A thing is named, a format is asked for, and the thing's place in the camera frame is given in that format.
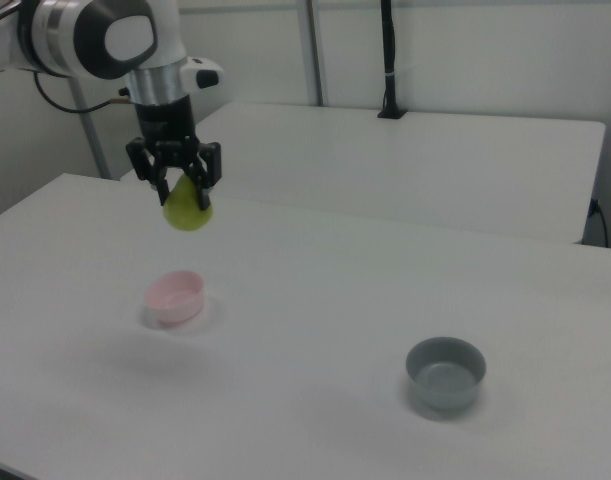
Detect white side table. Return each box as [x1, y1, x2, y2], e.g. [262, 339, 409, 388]
[119, 102, 607, 246]

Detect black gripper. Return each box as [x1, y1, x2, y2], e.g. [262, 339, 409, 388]
[125, 97, 222, 211]

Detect pink plastic bowl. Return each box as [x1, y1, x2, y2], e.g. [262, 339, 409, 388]
[143, 269, 206, 329]

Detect grey metal partition post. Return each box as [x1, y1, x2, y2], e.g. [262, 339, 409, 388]
[297, 0, 332, 107]
[66, 77, 111, 180]

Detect green yellow pear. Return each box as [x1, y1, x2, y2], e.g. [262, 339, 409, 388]
[162, 173, 216, 233]

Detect black pole with clamp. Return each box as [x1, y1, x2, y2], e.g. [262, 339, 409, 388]
[376, 0, 409, 120]

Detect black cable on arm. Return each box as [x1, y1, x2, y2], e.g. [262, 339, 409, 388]
[33, 72, 136, 115]

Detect black wall cable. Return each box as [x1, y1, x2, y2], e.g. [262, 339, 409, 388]
[588, 198, 611, 249]

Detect grey plastic bowl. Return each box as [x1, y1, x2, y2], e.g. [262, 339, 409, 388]
[404, 336, 488, 411]

